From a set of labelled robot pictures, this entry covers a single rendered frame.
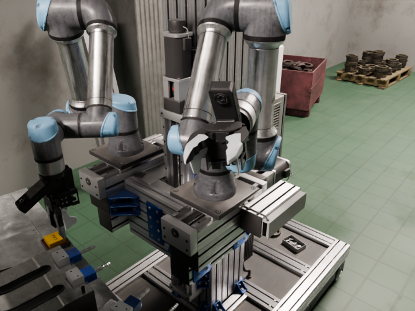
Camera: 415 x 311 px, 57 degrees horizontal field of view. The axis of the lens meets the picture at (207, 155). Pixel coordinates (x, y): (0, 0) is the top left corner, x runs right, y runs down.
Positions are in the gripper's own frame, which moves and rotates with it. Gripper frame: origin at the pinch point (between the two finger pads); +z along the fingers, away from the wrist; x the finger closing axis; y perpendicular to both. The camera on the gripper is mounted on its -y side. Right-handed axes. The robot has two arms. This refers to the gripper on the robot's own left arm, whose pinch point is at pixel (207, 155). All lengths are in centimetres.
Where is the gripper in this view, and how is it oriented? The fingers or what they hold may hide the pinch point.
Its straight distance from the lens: 61.4
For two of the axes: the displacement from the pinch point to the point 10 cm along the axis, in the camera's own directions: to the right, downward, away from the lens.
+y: 1.3, 9.0, 4.1
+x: -9.5, 0.0, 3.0
